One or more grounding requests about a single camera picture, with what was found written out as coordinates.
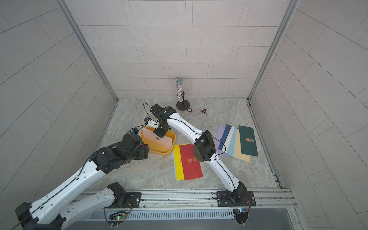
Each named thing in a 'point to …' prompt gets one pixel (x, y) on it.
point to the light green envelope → (175, 163)
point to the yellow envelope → (178, 168)
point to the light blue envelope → (230, 150)
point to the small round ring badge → (189, 110)
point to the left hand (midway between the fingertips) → (148, 148)
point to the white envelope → (228, 140)
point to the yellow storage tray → (156, 148)
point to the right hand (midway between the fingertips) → (159, 133)
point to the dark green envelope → (247, 141)
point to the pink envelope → (166, 141)
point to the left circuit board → (116, 218)
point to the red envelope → (191, 166)
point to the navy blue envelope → (226, 132)
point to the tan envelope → (237, 152)
